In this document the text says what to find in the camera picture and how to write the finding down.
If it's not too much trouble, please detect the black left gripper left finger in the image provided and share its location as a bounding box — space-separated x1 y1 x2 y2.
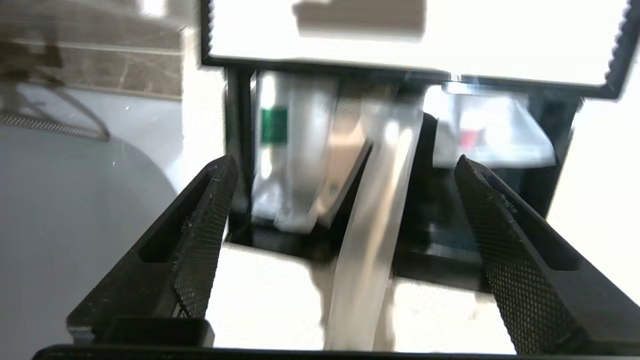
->
66 154 240 347

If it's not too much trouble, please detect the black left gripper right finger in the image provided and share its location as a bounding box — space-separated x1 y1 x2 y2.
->
453 154 640 357

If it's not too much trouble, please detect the long clear toothbrush pack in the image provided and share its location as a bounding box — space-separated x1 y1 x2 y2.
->
275 82 342 235
322 97 427 352

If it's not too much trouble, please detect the white ceramic toilet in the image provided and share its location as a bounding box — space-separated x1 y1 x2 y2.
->
0 82 185 360

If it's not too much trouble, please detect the red item frosted pouch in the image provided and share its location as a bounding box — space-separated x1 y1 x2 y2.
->
431 84 557 170

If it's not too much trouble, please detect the green label tube packet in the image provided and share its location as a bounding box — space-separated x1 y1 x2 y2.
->
251 72 301 221

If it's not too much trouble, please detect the beige comb packet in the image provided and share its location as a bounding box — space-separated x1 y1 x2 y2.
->
315 95 375 230

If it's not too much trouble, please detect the white paper card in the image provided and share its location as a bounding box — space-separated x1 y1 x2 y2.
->
207 0 632 87

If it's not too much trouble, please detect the braided metal hose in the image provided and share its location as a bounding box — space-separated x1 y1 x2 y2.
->
0 111 112 144

